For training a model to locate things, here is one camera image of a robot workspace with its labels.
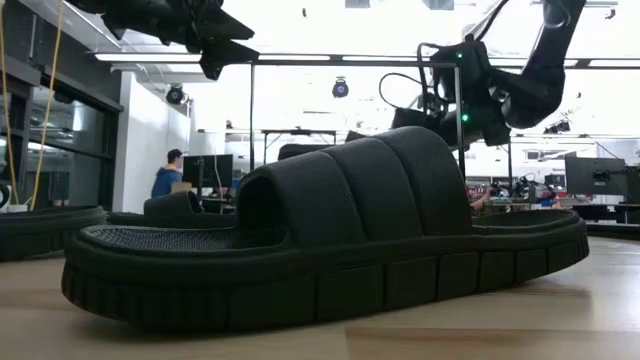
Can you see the long ceiling light bar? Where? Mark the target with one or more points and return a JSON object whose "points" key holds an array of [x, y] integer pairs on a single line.
{"points": [[150, 57]]}

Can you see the person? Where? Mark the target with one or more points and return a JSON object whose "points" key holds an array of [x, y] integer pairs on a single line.
{"points": [[481, 200], [166, 182]]}

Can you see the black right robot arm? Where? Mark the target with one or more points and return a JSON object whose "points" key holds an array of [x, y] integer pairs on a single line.
{"points": [[545, 75]]}

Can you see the black computer monitor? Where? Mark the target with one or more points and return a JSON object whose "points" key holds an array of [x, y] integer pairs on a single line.
{"points": [[207, 172], [595, 175]]}

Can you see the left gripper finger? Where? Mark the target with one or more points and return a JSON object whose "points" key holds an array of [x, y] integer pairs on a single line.
{"points": [[222, 54], [225, 29]]}

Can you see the cardboard box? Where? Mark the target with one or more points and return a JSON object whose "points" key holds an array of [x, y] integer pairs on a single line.
{"points": [[181, 188]]}

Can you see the black background table frame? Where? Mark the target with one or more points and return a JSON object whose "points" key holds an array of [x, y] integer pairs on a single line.
{"points": [[300, 132]]}

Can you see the black ceiling camera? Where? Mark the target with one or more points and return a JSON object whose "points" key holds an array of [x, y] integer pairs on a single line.
{"points": [[175, 95], [340, 89]]}

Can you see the black aluminium table frame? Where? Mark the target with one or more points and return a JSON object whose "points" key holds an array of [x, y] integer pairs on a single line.
{"points": [[615, 230]]}

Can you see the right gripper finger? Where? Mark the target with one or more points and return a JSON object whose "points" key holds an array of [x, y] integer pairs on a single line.
{"points": [[465, 131], [415, 119]]}

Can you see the small white cylinder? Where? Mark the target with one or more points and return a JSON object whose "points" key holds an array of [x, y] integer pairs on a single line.
{"points": [[17, 208]]}

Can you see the black foam slide sandal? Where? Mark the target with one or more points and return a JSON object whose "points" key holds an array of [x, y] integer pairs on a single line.
{"points": [[320, 280], [300, 151], [45, 232], [170, 210]]}

